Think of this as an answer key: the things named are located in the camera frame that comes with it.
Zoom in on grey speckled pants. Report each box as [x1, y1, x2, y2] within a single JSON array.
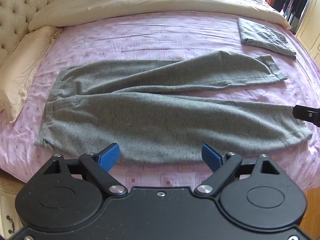
[[35, 51, 312, 164]]

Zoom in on folded light grey garment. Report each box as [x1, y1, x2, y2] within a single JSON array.
[[238, 18, 296, 60]]

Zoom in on white bedside cabinet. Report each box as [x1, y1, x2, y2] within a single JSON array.
[[1, 178, 24, 239]]

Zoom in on cream pillow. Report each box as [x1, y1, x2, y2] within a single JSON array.
[[1, 25, 62, 123]]

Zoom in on cream duvet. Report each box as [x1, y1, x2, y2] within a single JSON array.
[[28, 0, 291, 31]]

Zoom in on beige tufted headboard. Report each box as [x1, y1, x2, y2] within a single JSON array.
[[0, 0, 55, 63]]

